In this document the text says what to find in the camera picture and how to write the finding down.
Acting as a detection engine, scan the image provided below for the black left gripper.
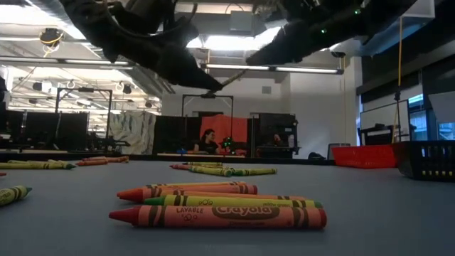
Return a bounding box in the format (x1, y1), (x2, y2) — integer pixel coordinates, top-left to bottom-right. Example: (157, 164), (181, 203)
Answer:
(108, 0), (225, 91)

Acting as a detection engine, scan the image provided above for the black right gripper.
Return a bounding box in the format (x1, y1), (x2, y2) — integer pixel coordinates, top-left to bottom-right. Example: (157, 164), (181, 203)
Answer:
(245, 0), (360, 67)

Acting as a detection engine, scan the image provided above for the black plastic basket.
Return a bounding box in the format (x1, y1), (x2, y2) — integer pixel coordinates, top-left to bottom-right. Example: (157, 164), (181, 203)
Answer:
(392, 139), (455, 183)

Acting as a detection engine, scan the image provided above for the grey ceiling box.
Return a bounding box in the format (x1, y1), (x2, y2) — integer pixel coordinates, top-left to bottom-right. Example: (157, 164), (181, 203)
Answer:
(229, 9), (256, 36)

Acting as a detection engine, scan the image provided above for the black partition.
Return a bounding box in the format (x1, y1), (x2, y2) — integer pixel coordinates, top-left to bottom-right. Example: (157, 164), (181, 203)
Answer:
(0, 109), (90, 152)
(151, 114), (202, 156)

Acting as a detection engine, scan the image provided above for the orange cloth panel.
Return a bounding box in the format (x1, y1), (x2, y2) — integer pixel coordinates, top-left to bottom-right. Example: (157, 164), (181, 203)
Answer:
(198, 113), (249, 146)

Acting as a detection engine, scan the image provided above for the black shelf cabinet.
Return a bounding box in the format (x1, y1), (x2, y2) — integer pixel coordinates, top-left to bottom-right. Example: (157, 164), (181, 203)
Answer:
(252, 112), (301, 159)

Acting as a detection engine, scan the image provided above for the white patterned sheet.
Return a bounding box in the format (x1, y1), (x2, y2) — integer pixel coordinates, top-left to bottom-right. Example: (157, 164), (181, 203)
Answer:
(107, 110), (158, 156)

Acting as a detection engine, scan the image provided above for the grey panel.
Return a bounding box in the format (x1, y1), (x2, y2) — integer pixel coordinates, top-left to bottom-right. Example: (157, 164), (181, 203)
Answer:
(326, 142), (352, 161)

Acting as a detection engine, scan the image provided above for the red crayon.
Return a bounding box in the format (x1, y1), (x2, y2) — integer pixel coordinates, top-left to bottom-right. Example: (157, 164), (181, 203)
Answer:
(107, 205), (328, 230)
(81, 155), (130, 164)

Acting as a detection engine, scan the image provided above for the whiteboard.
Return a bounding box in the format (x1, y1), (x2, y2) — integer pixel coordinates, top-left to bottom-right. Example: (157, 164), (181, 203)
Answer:
(358, 98), (412, 146)

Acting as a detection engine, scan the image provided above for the dark equipment desk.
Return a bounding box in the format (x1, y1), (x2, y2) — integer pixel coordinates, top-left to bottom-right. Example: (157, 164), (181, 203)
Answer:
(358, 122), (417, 146)

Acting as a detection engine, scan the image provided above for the red plastic basket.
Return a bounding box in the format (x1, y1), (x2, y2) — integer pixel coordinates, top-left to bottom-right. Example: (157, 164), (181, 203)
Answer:
(331, 143), (399, 169)

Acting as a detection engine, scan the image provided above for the blue window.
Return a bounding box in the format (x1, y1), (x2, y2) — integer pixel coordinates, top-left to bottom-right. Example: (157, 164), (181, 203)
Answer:
(407, 92), (427, 142)

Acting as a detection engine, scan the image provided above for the blue-grey table mat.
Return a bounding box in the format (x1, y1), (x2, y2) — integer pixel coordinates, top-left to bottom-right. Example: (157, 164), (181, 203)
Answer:
(0, 159), (455, 256)

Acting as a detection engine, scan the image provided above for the black frame stand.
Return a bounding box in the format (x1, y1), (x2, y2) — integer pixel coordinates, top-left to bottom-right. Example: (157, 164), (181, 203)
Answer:
(54, 86), (114, 143)
(181, 92), (235, 157)

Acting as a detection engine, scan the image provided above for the black aluminium table frame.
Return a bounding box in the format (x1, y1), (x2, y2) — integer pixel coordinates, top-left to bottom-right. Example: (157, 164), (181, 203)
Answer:
(0, 150), (337, 166)

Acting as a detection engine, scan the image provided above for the yellow hanging cable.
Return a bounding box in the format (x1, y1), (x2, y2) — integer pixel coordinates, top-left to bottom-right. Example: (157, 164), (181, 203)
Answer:
(390, 17), (404, 144)

